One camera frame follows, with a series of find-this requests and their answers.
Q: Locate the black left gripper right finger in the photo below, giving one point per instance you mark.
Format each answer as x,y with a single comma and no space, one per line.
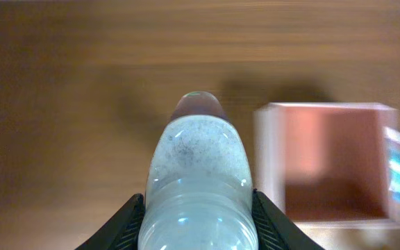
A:
275,230

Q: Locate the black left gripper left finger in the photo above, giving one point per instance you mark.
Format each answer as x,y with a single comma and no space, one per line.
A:
121,231

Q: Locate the clear bottle dark liquid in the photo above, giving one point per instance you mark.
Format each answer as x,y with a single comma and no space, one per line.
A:
199,187

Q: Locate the white teal toothpaste tube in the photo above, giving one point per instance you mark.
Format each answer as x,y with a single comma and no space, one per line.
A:
392,138

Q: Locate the white cardboard box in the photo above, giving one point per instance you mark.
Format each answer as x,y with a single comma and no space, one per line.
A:
325,165

